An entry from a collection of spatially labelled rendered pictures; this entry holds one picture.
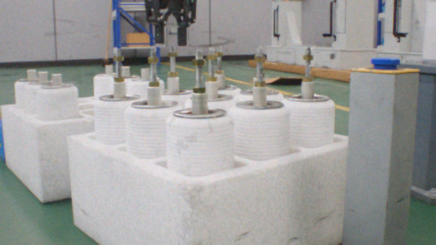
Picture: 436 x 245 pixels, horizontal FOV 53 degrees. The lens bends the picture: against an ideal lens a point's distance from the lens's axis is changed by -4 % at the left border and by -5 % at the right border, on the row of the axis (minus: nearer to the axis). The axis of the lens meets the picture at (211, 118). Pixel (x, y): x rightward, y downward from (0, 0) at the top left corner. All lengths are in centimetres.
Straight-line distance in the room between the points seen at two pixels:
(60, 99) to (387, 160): 72
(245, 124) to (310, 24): 745
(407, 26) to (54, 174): 301
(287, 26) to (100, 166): 477
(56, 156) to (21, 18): 612
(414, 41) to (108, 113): 305
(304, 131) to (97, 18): 643
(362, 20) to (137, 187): 374
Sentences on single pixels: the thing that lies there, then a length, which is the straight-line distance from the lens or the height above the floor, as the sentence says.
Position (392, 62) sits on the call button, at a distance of 65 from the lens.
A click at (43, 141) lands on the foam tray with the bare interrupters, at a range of 103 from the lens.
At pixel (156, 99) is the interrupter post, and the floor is 26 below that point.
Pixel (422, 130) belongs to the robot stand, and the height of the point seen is 16.
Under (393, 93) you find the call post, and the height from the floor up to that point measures 29.
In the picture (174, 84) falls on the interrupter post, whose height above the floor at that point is 27.
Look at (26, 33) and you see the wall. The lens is 710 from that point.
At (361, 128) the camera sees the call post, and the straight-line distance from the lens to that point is 65.
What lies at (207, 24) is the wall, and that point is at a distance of 738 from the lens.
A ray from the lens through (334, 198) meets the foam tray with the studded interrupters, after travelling 78.
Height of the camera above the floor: 36
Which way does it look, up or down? 10 degrees down
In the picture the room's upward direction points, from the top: 1 degrees counter-clockwise
